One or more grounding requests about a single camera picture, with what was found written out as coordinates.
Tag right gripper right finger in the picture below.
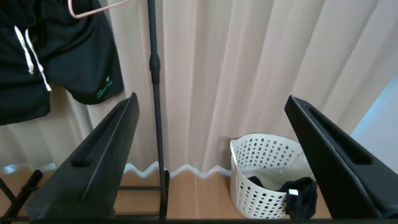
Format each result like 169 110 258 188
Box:
284 94 398 219

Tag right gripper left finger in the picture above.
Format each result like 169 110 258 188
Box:
26 91 141 220

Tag black shorts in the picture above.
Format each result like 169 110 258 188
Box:
0 0 125 126

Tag white laundry basket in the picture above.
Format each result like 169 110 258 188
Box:
229 133 317 220

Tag black clothes rack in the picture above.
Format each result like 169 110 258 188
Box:
0 0 171 222

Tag pink clothes hanger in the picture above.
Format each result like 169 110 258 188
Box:
67 0 132 19

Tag beige curtain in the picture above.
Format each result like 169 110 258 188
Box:
0 0 398 175

